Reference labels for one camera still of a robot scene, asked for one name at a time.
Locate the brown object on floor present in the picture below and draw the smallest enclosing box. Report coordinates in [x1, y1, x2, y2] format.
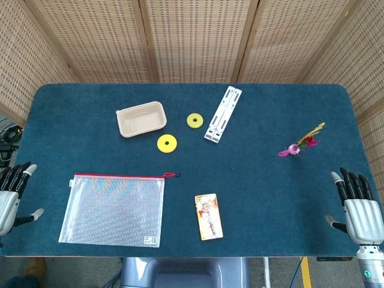
[23, 257, 47, 280]

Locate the beige plastic food container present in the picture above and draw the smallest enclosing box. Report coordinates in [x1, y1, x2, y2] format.
[115, 101, 167, 139]

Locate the lime yellow ring disc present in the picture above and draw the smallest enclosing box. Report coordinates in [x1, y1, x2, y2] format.
[186, 112, 205, 130]

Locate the blue floor cable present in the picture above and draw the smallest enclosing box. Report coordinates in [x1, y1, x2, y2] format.
[291, 257, 304, 288]

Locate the colourful feather shuttlecock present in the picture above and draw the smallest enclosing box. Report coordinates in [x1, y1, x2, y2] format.
[277, 122, 326, 159]

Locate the grey robot torso base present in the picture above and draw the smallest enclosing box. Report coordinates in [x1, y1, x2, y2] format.
[119, 257, 250, 288]

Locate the white table leg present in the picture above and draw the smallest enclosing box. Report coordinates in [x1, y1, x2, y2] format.
[262, 257, 272, 288]

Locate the white folding laptop stand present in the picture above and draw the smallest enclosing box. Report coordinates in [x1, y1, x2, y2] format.
[203, 85, 243, 142]

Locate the black box under table edge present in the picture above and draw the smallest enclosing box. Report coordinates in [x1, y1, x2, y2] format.
[316, 256, 355, 262]

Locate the blue felt table cover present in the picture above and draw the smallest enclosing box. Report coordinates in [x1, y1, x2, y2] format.
[0, 83, 380, 258]

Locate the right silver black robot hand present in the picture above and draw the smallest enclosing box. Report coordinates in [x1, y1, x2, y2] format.
[325, 167, 384, 245]

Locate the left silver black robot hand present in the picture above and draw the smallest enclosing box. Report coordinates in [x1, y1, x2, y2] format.
[0, 161, 45, 236]

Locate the black cable bundle on floor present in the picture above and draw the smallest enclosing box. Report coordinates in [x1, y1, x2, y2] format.
[0, 116, 24, 169]

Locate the bright yellow ring disc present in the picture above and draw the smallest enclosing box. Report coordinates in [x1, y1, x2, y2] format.
[157, 134, 178, 154]

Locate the clear mesh zipper pouch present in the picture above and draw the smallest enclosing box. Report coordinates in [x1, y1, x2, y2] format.
[58, 172, 181, 248]

